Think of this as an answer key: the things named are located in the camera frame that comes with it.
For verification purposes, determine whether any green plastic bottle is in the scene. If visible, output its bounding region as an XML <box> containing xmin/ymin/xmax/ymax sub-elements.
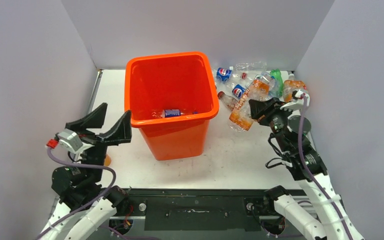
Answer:
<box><xmin>270</xmin><ymin>69</ymin><xmax>284</xmax><ymax>98</ymax></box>

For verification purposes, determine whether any pepsi bottle back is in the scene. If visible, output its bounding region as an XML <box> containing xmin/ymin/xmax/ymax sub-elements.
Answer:
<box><xmin>211</xmin><ymin>67</ymin><xmax>235</xmax><ymax>83</ymax></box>

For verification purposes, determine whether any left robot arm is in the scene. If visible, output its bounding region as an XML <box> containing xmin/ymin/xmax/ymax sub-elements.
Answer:
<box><xmin>36</xmin><ymin>102</ymin><xmax>132</xmax><ymax>240</ymax></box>

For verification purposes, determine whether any small orange juice bottle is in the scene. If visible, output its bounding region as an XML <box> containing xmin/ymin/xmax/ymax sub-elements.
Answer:
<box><xmin>104</xmin><ymin>154</ymin><xmax>112</xmax><ymax>167</ymax></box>

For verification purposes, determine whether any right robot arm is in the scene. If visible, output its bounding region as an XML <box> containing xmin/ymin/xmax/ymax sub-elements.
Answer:
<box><xmin>248</xmin><ymin>97</ymin><xmax>364</xmax><ymax>240</ymax></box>

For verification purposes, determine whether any clear empty bottle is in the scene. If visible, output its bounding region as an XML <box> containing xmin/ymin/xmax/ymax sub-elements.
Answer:
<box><xmin>233</xmin><ymin>60</ymin><xmax>267</xmax><ymax>72</ymax></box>

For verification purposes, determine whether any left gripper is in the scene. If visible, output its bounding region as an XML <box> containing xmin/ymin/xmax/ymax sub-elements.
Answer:
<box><xmin>67</xmin><ymin>102</ymin><xmax>132</xmax><ymax>183</ymax></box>

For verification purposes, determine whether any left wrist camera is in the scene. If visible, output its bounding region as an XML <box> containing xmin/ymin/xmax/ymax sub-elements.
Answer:
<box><xmin>56</xmin><ymin>128</ymin><xmax>83</xmax><ymax>154</ymax></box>

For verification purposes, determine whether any orange label bottle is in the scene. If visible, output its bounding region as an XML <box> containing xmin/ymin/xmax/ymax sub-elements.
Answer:
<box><xmin>228</xmin><ymin>72</ymin><xmax>272</xmax><ymax>132</ymax></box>

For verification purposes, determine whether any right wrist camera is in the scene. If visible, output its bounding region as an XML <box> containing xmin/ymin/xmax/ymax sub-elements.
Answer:
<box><xmin>280</xmin><ymin>90</ymin><xmax>310</xmax><ymax>112</ymax></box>

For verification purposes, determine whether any orange plastic bin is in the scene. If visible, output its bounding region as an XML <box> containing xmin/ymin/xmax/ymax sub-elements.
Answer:
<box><xmin>124</xmin><ymin>51</ymin><xmax>220</xmax><ymax>161</ymax></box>

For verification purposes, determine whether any blue label bottle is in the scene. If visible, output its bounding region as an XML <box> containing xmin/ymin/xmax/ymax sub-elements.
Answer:
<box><xmin>150</xmin><ymin>109</ymin><xmax>198</xmax><ymax>119</ymax></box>

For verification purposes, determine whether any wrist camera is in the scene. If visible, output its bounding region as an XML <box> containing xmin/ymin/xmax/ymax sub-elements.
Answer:
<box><xmin>56</xmin><ymin>128</ymin><xmax>83</xmax><ymax>154</ymax></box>
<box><xmin>280</xmin><ymin>90</ymin><xmax>310</xmax><ymax>112</ymax></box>

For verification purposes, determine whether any pepsi bottle front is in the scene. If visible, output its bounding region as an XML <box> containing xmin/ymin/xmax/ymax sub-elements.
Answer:
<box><xmin>225</xmin><ymin>79</ymin><xmax>251</xmax><ymax>99</ymax></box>

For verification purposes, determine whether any red cap tea bottle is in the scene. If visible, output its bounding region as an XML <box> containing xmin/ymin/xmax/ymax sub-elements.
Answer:
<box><xmin>217</xmin><ymin>91</ymin><xmax>238</xmax><ymax>112</ymax></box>

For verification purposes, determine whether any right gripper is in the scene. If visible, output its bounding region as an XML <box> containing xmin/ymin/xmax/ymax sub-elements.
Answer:
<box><xmin>248</xmin><ymin>97</ymin><xmax>293</xmax><ymax>152</ymax></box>

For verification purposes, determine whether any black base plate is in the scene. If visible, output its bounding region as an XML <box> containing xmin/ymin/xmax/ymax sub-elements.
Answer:
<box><xmin>72</xmin><ymin>188</ymin><xmax>345</xmax><ymax>232</ymax></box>

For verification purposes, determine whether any crushed orange bottle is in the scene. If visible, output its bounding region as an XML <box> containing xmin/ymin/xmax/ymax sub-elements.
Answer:
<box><xmin>282</xmin><ymin>79</ymin><xmax>309</xmax><ymax>103</ymax></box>

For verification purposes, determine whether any pepsi bottle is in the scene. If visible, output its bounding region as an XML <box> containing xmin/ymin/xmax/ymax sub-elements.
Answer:
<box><xmin>225</xmin><ymin>79</ymin><xmax>251</xmax><ymax>99</ymax></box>
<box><xmin>211</xmin><ymin>67</ymin><xmax>235</xmax><ymax>83</ymax></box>

